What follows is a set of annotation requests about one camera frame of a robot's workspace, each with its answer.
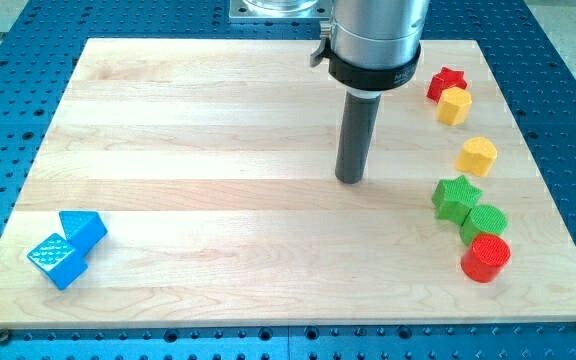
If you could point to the yellow heart block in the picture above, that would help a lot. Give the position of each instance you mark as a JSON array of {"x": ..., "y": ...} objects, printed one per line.
[{"x": 477, "y": 156}]

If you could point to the green circle block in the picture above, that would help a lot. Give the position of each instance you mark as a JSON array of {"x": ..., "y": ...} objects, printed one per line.
[{"x": 483, "y": 219}]

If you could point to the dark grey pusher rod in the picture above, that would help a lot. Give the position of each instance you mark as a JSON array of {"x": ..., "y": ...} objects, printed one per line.
[{"x": 359, "y": 116}]

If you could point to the blue triangle block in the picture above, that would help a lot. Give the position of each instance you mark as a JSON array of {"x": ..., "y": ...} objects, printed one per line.
[{"x": 83, "y": 229}]

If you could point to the green star block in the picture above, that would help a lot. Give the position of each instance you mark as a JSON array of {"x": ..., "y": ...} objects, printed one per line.
[{"x": 454, "y": 199}]

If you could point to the blue cube block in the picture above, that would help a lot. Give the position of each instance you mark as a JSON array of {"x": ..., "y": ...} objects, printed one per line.
[{"x": 59, "y": 260}]

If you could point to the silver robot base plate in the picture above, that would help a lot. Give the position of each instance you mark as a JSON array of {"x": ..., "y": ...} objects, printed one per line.
[{"x": 278, "y": 9}]

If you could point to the wooden board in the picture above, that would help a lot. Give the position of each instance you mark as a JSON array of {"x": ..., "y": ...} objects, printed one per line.
[{"x": 211, "y": 164}]

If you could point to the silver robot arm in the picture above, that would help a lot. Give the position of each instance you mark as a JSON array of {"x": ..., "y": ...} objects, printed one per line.
[{"x": 372, "y": 45}]

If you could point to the yellow hexagon block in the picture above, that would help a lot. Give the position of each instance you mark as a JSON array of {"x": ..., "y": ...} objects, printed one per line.
[{"x": 454, "y": 106}]

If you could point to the red circle block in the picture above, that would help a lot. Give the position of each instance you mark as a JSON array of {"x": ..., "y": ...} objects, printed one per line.
[{"x": 485, "y": 258}]

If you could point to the red star block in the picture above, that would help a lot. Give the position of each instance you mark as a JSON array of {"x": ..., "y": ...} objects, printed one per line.
[{"x": 444, "y": 79}]

